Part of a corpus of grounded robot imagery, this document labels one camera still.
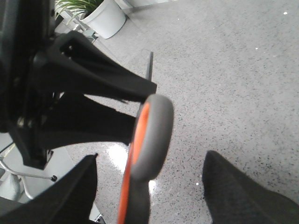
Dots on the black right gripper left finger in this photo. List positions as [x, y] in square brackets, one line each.
[69, 201]

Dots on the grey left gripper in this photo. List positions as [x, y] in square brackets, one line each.
[32, 119]

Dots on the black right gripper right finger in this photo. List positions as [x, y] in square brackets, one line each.
[234, 198]

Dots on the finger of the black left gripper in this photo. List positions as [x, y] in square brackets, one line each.
[72, 64]
[77, 119]

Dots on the grey orange handled scissors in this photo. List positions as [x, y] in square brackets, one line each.
[147, 153]

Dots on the green potted plant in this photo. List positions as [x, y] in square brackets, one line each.
[76, 7]

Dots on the white plant pot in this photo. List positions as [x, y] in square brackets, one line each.
[106, 20]

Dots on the metal stand frame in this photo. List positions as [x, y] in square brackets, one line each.
[18, 182]

